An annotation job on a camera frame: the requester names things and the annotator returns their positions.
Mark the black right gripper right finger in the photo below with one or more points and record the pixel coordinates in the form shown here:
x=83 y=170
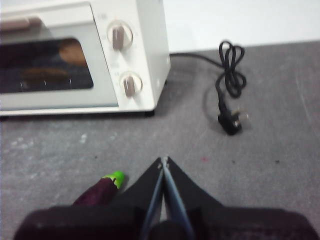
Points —
x=237 y=222

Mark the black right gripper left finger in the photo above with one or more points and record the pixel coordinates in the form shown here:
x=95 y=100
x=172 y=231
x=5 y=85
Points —
x=100 y=222

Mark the brown potato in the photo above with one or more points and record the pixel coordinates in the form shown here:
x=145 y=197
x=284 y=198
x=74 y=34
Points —
x=72 y=52

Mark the purple eggplant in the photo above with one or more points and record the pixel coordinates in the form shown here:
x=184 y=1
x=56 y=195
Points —
x=97 y=192

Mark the beige oven knob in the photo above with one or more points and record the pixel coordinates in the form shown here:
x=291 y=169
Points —
x=119 y=36
x=130 y=84

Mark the white toaster oven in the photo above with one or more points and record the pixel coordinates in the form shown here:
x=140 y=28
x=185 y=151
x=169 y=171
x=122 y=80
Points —
x=155 y=37

